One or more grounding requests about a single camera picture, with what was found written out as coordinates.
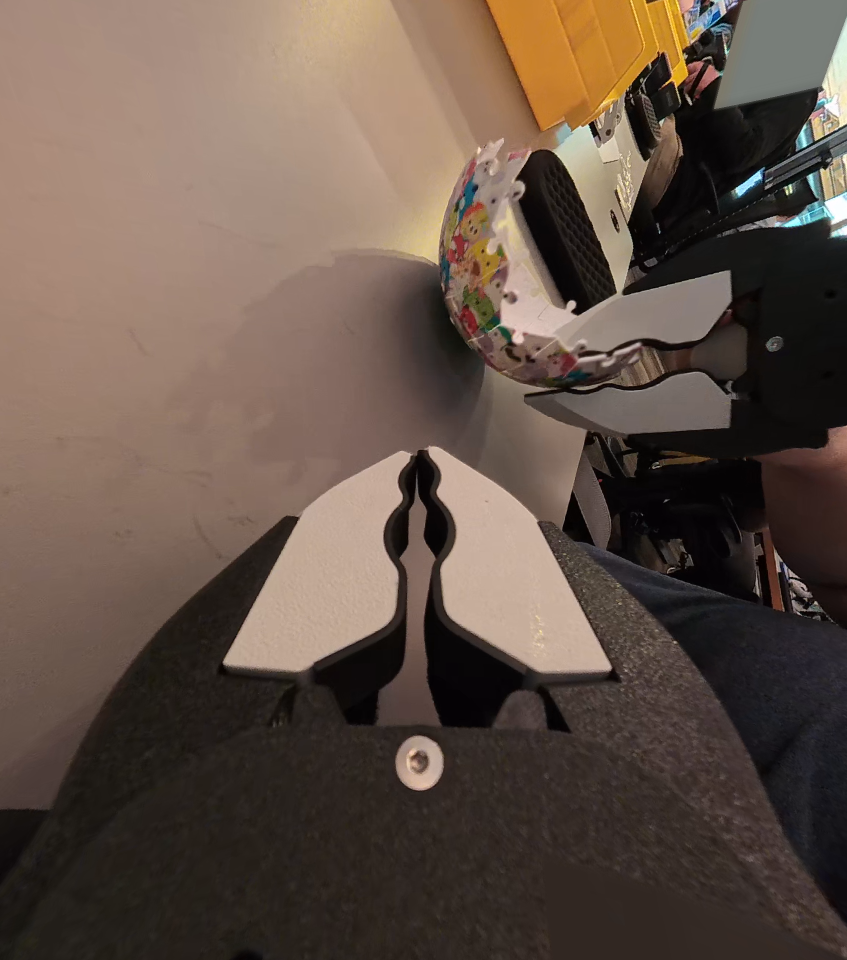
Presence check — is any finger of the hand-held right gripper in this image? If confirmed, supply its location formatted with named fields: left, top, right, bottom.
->
left=523, top=371, right=737, bottom=439
left=551, top=270, right=737, bottom=358

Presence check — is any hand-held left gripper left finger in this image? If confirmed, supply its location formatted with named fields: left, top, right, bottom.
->
left=223, top=447, right=419, bottom=684

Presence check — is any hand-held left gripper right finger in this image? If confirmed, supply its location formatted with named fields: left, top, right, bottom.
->
left=421, top=446, right=615, bottom=684

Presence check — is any assembled white puzzle section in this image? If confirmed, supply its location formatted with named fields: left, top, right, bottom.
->
left=439, top=140, right=650, bottom=388

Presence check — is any person's right forearm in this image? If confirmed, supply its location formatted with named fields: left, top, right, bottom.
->
left=761, top=425, right=847, bottom=636

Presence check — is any black chair armrest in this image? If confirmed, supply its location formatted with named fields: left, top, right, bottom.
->
left=518, top=147, right=620, bottom=313

